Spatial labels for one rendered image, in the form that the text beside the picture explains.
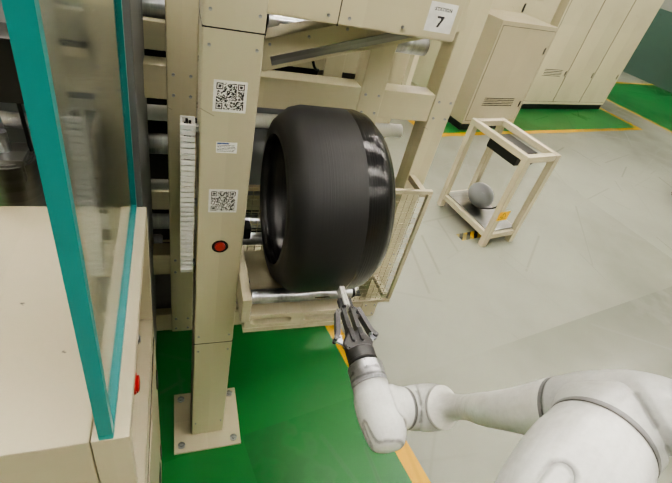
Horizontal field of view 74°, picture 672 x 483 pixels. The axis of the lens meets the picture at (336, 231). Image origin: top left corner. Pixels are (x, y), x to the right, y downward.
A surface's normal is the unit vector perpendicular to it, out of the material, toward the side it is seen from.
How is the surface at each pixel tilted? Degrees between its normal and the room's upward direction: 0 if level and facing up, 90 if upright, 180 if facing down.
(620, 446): 3
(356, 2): 90
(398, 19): 90
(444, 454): 0
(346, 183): 46
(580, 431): 29
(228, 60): 90
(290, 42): 90
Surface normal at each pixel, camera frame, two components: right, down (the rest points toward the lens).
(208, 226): 0.27, 0.63
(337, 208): 0.33, 0.15
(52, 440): 0.21, -0.78
